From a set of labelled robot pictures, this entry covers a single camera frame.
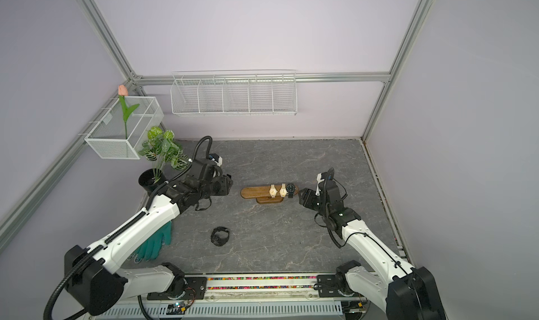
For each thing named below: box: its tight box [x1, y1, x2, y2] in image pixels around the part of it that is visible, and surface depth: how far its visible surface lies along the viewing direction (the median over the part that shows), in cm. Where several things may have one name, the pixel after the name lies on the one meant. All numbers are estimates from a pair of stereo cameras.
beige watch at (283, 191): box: [279, 183, 289, 198], surface depth 91 cm
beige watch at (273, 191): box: [269, 183, 278, 199], surface depth 91 cm
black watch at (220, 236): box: [210, 225, 230, 247], surface depth 86 cm
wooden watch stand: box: [240, 185, 300, 204], surface depth 92 cm
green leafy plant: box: [138, 126, 191, 171], surface depth 80 cm
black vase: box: [138, 168, 167, 196], surface depth 88 cm
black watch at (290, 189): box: [285, 183, 296, 199], surface depth 91 cm
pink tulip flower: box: [117, 84, 140, 139], surface depth 86 cm
